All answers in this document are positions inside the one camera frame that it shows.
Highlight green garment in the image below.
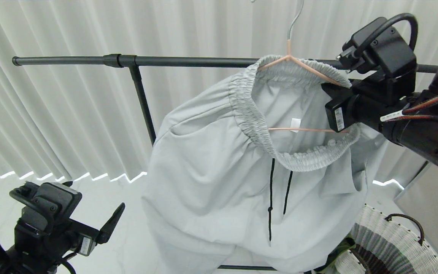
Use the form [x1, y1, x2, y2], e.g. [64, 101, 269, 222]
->
[314, 238, 356, 272]

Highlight pink clothes hanger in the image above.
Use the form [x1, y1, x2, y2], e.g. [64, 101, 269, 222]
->
[250, 0, 351, 134]

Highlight black clothes rack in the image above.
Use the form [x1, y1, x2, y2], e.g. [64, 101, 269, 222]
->
[13, 54, 438, 271]

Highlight white curtain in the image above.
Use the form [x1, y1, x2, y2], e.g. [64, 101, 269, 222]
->
[0, 0, 438, 191]

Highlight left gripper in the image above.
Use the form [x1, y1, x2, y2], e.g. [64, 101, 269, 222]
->
[14, 203, 125, 274]

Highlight white laundry basket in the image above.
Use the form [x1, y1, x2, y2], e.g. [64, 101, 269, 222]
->
[333, 204, 438, 274]

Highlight pale grey shorts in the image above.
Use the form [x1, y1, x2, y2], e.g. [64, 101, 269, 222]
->
[141, 54, 389, 274]

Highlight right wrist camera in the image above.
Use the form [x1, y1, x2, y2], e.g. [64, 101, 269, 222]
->
[337, 17, 419, 105]

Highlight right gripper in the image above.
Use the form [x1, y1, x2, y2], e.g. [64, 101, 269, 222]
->
[321, 82, 438, 174]

